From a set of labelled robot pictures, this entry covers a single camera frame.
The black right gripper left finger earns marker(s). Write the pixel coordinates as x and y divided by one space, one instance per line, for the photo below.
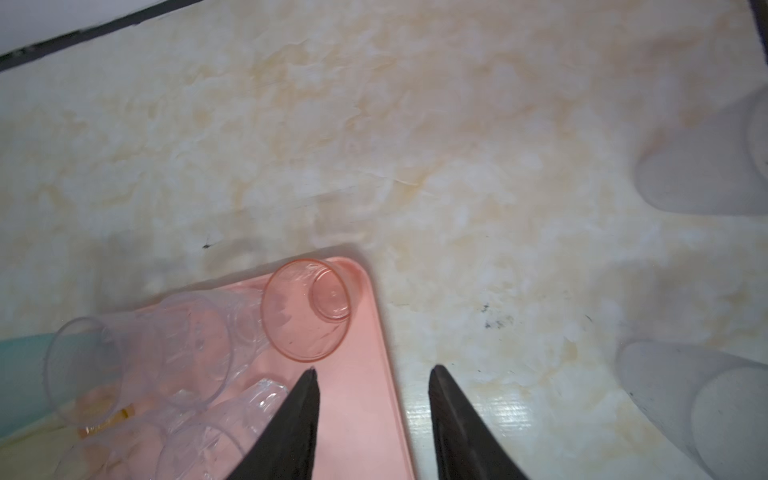
286 449

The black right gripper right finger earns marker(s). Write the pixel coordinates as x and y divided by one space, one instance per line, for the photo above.
465 447

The clear ribbed cup row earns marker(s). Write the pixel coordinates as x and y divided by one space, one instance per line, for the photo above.
212 444

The pink plastic tray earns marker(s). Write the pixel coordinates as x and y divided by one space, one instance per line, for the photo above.
360 432

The pink faceted plastic cup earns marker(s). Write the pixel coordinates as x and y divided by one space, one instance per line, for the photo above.
307 308

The yellow plastic cup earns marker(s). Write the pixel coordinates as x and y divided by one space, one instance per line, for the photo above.
34 451

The clear small cup row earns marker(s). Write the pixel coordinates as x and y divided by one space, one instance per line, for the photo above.
711 405

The green textured plastic cup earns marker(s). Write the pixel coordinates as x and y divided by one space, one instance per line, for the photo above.
23 396

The clear dotted cup right row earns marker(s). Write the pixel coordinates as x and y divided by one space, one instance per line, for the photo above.
718 167

